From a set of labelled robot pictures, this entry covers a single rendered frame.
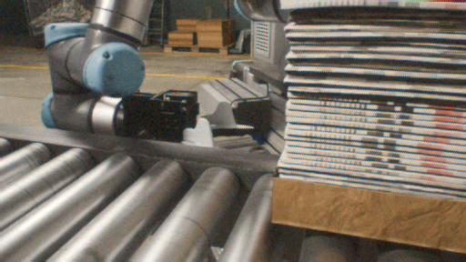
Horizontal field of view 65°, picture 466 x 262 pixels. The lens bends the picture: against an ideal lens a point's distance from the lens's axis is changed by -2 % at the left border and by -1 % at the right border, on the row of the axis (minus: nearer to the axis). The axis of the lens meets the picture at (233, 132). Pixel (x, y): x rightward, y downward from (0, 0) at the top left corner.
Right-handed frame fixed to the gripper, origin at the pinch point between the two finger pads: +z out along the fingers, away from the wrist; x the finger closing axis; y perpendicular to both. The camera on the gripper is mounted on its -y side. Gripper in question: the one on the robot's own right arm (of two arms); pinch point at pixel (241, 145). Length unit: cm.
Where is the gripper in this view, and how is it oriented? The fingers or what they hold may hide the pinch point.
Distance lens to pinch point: 57.9
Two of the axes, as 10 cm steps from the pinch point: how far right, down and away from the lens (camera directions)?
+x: 2.7, -3.2, 9.1
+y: 0.1, -9.4, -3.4
